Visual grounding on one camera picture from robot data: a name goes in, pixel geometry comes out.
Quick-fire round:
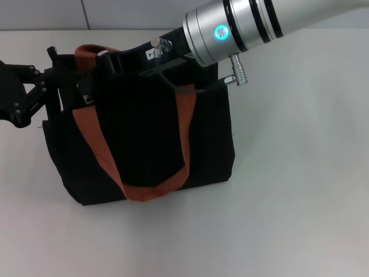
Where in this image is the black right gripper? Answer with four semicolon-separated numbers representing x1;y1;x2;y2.
77;28;200;100

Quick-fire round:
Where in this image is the black bag with orange handles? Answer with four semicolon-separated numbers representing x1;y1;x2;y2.
42;44;238;207

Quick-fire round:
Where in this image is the right arm black plug cable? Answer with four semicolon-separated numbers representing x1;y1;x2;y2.
151;36;251;95

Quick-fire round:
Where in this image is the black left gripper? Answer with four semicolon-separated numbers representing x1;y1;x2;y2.
0;59;80;129

